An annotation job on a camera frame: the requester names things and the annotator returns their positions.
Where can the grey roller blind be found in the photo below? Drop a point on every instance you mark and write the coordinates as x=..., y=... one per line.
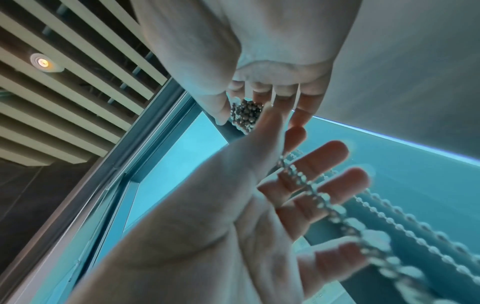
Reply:
x=408, y=74

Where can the grey window frame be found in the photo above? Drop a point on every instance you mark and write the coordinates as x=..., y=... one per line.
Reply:
x=123, y=166

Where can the round recessed ceiling light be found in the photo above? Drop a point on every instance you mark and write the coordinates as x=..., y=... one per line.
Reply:
x=43, y=62

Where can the person's left hand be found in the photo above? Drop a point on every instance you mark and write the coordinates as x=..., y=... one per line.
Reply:
x=210, y=225

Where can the person's right hand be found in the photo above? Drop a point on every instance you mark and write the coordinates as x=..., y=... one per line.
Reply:
x=225, y=38

